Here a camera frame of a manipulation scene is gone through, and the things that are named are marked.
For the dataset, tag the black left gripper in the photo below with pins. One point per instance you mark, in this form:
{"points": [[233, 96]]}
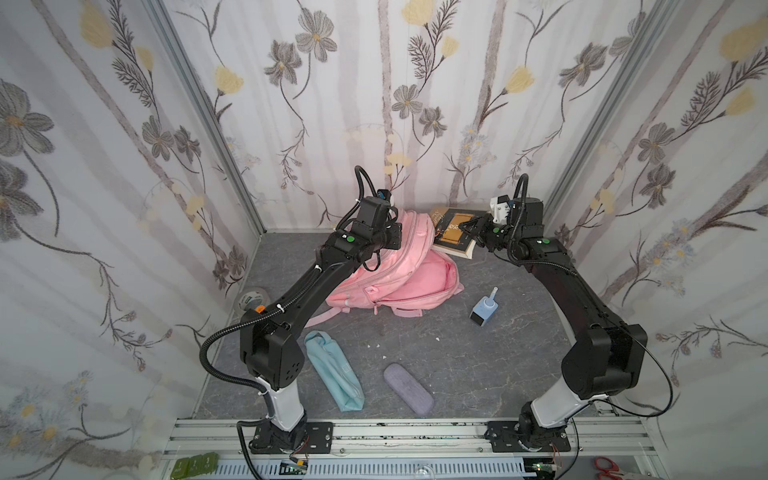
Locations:
{"points": [[391, 234]]}

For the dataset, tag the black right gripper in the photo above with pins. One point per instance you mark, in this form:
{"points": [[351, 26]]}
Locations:
{"points": [[489, 231]]}

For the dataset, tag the brown and black book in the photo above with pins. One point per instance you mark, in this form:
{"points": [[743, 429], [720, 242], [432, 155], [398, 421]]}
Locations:
{"points": [[449, 238]]}

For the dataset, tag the pink student backpack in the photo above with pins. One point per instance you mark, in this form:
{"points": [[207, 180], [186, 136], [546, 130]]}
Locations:
{"points": [[409, 281]]}

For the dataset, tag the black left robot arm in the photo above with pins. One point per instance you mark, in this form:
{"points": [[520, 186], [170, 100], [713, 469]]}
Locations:
{"points": [[366, 207]]}

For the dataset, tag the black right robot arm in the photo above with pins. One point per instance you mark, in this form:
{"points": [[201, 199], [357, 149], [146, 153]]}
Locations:
{"points": [[607, 355]]}

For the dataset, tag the light blue stamp device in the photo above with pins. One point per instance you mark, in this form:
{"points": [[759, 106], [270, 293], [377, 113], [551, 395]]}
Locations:
{"points": [[485, 308]]}

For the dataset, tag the teal pencil pouch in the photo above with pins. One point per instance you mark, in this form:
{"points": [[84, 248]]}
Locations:
{"points": [[334, 369]]}

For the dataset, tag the white tape roll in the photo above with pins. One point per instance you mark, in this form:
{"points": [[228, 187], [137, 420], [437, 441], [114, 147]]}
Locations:
{"points": [[253, 299]]}

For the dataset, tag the purple glasses case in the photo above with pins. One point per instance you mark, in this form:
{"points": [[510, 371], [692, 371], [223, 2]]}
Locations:
{"points": [[409, 389]]}

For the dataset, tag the green connector block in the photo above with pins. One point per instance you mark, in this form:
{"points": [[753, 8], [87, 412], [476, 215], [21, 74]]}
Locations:
{"points": [[198, 465]]}

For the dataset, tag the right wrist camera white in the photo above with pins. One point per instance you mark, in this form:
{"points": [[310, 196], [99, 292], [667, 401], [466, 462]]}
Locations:
{"points": [[500, 209]]}

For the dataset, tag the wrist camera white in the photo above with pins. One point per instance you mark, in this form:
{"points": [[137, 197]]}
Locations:
{"points": [[500, 209], [384, 195]]}

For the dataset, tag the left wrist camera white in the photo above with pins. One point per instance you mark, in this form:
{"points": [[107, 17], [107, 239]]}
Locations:
{"points": [[384, 195]]}

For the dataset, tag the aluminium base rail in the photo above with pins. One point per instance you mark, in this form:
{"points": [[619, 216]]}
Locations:
{"points": [[459, 449]]}

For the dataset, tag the red handled scissors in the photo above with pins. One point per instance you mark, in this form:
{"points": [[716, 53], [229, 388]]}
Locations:
{"points": [[607, 469]]}

